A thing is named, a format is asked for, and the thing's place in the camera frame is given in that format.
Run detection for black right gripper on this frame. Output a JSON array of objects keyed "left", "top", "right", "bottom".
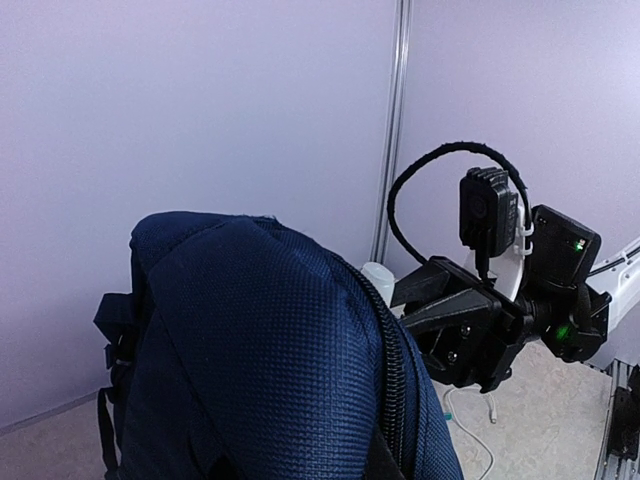
[{"left": 390, "top": 257, "right": 533, "bottom": 393}]

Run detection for navy blue student backpack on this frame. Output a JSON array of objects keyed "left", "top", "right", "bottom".
[{"left": 94, "top": 212, "right": 462, "bottom": 479}]

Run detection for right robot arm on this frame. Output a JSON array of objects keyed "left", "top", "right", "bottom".
[{"left": 391, "top": 205, "right": 639, "bottom": 392}]

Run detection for beige patterned ceramic mug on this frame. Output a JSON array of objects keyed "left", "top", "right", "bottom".
[{"left": 361, "top": 262, "right": 396, "bottom": 307}]

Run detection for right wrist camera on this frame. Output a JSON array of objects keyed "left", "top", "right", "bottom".
[{"left": 459, "top": 167, "right": 534, "bottom": 301}]

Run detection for front aluminium rail base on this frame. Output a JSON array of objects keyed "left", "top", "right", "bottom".
[{"left": 594, "top": 360, "right": 639, "bottom": 480}]

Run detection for right aluminium frame post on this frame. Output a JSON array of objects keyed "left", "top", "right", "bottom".
[{"left": 369, "top": 0, "right": 414, "bottom": 263}]

